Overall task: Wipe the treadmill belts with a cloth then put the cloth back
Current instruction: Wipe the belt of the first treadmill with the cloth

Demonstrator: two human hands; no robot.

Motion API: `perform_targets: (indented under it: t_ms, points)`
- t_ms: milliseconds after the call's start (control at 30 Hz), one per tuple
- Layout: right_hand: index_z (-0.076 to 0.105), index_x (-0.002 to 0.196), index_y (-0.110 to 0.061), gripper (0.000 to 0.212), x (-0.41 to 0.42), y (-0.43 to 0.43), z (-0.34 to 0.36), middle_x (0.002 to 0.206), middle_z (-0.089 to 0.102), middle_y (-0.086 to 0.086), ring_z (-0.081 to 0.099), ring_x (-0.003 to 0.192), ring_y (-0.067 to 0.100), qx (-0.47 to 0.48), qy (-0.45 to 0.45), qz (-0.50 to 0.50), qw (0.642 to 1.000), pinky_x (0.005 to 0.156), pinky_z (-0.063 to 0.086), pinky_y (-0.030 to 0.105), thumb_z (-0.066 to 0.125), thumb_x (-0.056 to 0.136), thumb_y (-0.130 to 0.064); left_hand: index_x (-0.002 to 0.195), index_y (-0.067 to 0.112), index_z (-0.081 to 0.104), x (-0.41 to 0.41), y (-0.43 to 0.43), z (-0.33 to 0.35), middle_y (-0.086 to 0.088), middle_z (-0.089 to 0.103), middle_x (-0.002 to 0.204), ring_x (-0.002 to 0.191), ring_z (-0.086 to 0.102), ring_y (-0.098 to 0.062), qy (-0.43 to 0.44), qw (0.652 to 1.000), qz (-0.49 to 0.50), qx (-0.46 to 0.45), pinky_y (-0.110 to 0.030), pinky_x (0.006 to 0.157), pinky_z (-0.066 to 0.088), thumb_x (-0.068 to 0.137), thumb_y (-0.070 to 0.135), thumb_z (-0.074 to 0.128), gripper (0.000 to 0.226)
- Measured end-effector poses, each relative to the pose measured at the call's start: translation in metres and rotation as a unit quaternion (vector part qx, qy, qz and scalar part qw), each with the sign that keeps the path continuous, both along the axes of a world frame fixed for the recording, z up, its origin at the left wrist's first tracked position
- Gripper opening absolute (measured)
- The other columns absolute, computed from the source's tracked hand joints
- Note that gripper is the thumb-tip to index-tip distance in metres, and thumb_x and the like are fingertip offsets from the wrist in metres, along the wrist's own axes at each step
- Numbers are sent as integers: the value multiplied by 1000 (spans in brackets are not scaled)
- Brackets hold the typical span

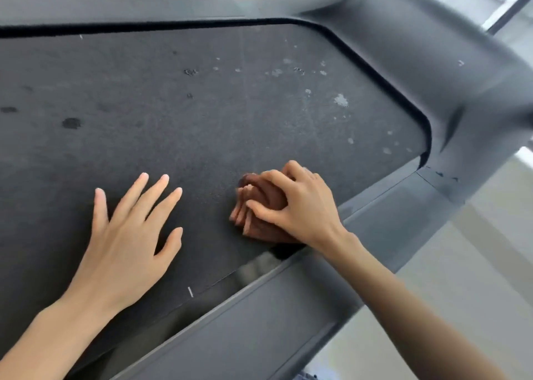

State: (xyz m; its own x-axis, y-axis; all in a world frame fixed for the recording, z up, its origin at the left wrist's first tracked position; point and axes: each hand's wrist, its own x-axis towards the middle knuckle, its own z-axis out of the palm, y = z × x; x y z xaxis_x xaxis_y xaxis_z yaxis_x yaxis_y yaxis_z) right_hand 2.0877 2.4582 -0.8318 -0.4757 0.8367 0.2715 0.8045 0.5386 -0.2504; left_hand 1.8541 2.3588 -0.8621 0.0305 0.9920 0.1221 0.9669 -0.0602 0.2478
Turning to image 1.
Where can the person's right hand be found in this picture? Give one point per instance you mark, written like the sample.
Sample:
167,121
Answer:
308,213

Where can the person's left hand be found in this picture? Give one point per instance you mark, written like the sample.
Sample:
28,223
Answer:
125,259

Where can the brown cleaning cloth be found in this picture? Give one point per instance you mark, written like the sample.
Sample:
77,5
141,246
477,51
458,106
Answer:
262,232

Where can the stained grey treadmill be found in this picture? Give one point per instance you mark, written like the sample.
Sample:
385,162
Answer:
208,121

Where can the person's right forearm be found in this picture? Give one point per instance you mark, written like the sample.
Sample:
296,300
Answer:
408,317

